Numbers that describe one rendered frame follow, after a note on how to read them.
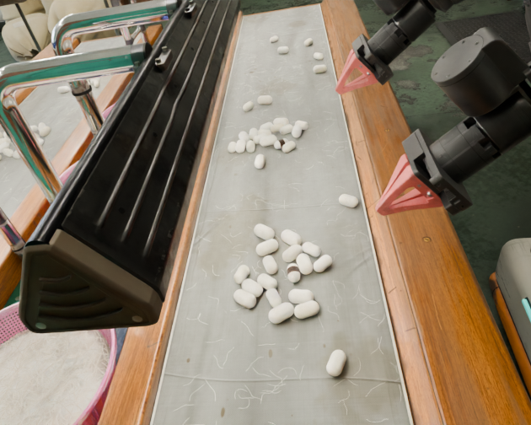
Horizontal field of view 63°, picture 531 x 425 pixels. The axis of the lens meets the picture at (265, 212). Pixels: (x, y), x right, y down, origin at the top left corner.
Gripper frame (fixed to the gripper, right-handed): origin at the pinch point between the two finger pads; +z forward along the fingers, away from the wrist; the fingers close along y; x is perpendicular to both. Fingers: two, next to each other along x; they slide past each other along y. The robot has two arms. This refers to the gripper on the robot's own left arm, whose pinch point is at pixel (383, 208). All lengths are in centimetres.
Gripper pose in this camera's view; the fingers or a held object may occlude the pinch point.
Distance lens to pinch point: 57.9
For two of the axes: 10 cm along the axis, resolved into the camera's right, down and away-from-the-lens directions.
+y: -0.3, 6.5, -7.6
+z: -6.5, 5.6, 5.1
